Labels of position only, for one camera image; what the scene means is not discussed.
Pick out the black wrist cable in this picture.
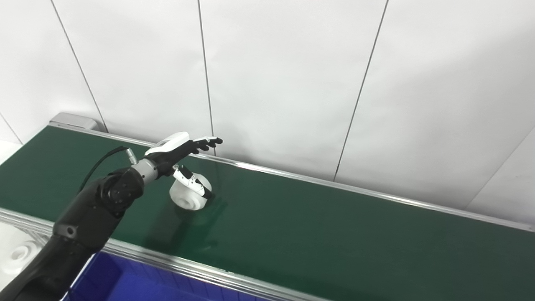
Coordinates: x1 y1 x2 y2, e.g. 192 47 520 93
78 146 139 194

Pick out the white round plastic part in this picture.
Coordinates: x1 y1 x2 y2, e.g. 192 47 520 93
169 173 213 211
8 240 43 273

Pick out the green conveyor belt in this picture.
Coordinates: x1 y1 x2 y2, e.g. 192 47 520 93
0 112 535 301
0 125 535 301

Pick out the blue plastic bin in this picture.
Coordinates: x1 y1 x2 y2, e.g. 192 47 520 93
62 251 270 301

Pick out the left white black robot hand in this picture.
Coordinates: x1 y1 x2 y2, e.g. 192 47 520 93
144 131 224 197

